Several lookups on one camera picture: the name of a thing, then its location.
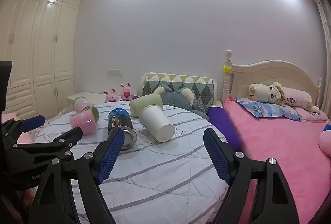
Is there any cream wardrobe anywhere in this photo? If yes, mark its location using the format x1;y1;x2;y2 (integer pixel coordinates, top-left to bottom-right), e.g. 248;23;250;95
0;0;86;114

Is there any pale curtain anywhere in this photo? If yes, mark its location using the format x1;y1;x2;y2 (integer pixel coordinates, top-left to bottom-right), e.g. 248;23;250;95
314;0;331;116

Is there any pink green lidded cup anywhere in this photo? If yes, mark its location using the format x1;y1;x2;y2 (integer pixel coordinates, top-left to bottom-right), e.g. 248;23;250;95
73;96;100;122

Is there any pink pillow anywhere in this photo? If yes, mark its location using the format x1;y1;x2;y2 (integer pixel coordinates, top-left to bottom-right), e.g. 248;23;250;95
293;106;330;123

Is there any light green cup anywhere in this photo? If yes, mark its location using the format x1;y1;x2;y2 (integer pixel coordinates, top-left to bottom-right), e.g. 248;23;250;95
129;93;163;118

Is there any blue printed pillow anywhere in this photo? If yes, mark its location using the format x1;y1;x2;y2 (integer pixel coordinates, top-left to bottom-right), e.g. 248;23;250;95
236;97;303;122

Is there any white paper cup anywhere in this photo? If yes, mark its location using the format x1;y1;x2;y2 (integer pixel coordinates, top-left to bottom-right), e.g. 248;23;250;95
139;106;177;143

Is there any cream dog plush pillow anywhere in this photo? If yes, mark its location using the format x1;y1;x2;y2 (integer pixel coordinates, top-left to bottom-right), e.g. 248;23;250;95
249;82;321;114

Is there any pink cloth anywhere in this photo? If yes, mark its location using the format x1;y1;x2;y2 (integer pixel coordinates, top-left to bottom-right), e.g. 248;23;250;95
0;111;35;145

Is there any triangle patterned quilted headboard cover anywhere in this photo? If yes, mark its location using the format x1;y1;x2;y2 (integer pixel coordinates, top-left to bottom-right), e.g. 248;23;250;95
141;72;217;108

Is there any pink blanket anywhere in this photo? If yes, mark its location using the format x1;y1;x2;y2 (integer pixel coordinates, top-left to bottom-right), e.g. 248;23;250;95
223;98;331;224

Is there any grey plush animal pillow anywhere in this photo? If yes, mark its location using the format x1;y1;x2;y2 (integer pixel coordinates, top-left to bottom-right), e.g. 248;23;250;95
152;86;210;114

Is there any black spray can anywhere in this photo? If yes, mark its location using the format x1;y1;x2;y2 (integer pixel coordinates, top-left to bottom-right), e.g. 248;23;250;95
108;108;137;151

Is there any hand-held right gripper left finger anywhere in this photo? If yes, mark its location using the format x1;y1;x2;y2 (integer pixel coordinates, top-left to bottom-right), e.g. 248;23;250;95
25;128;125;224

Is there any cream wooden bed headboard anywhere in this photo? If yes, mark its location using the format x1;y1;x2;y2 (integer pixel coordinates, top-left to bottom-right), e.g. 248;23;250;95
223;50;323;113

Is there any purple blanket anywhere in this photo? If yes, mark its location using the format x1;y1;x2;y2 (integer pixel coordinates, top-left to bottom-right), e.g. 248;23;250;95
207;106;242;152

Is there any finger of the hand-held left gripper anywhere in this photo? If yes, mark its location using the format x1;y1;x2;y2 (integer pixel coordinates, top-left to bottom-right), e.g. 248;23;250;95
0;114;45;147
12;127;83;165

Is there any pink plush cushion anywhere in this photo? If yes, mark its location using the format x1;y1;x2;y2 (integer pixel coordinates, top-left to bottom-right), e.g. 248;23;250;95
318;129;331;158

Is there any pink bunny plush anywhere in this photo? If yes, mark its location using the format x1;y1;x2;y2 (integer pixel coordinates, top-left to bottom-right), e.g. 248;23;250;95
103;88;119;103
119;82;134;101

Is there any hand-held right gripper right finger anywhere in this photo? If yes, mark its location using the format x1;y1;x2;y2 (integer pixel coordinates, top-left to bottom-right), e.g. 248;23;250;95
203;128;307;224

